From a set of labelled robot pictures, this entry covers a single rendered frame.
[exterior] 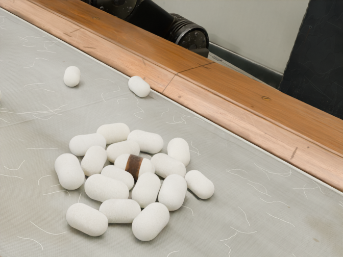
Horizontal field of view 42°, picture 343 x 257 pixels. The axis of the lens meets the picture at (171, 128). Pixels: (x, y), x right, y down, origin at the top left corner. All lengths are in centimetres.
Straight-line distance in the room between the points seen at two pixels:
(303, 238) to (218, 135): 16
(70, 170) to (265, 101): 28
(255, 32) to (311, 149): 224
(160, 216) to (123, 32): 40
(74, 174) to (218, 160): 16
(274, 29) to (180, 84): 210
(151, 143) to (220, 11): 243
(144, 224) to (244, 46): 246
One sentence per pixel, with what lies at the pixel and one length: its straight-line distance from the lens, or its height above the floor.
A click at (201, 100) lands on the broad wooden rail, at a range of 54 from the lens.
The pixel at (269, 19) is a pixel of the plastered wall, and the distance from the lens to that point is 266.
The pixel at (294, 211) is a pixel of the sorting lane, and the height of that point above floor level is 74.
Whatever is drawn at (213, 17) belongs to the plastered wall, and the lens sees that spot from 286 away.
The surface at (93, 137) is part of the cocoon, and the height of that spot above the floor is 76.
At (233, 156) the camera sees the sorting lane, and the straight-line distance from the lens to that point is 47.
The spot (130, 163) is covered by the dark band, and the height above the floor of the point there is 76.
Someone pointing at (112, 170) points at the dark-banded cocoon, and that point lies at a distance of 38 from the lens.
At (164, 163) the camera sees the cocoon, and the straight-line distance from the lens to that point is 40.
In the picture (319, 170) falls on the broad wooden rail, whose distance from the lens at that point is 49.
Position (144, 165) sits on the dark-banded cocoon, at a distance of 39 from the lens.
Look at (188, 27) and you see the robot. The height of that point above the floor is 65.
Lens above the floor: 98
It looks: 29 degrees down
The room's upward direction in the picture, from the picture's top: 12 degrees clockwise
